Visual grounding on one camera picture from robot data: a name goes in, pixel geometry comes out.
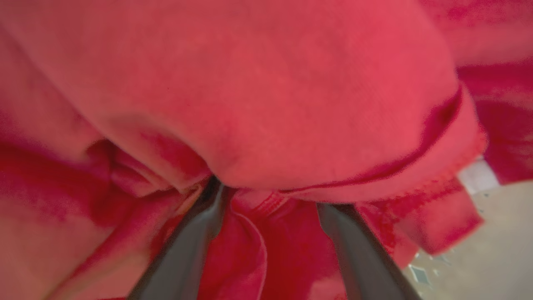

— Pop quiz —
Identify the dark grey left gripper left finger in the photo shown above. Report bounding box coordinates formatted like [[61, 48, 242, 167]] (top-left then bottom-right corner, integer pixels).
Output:
[[128, 177, 228, 300]]

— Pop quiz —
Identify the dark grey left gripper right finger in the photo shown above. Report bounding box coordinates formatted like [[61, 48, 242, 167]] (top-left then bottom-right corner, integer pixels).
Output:
[[316, 203, 422, 300]]

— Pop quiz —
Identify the red garment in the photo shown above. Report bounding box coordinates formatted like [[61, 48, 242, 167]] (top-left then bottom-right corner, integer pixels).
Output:
[[0, 0, 533, 300]]

